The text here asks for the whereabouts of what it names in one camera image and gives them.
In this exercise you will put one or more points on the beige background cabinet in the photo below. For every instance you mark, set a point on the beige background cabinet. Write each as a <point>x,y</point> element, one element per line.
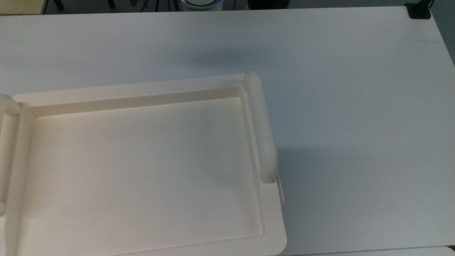
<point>21,6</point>

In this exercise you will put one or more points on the cream plastic serving tray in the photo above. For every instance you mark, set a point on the cream plastic serving tray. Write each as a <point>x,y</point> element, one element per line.
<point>142,170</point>

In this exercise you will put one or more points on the black box behind table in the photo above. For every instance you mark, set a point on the black box behind table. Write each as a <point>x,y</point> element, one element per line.
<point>268,3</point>

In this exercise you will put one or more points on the black clamped camera stand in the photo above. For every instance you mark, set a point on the black clamped camera stand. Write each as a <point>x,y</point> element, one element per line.
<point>418,10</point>

